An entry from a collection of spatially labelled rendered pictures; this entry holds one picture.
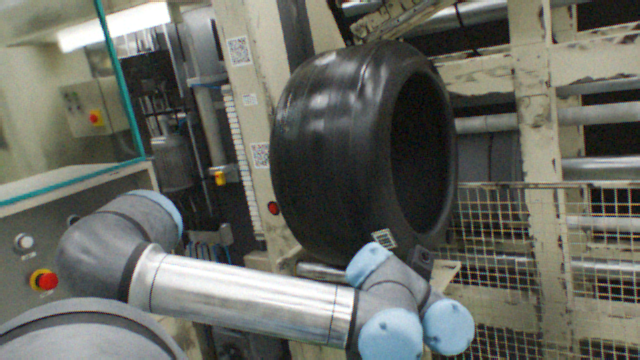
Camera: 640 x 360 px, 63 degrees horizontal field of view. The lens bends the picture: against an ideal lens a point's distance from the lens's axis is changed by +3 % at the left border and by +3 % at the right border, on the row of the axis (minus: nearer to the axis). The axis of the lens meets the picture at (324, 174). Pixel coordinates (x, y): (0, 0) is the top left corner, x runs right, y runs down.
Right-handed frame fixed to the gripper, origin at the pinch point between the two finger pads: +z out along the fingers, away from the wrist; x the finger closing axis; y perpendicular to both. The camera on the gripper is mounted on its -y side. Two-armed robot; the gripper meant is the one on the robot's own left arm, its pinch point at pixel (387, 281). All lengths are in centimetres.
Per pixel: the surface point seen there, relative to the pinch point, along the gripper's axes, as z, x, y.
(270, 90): 33, -44, -28
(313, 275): 32.6, -7.9, 8.1
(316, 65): 14, -37, -35
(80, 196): 33, -69, 21
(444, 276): 33.1, 24.3, -10.5
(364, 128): -1.5, -21.1, -24.5
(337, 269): 27.7, -4.2, 3.4
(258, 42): 29, -53, -36
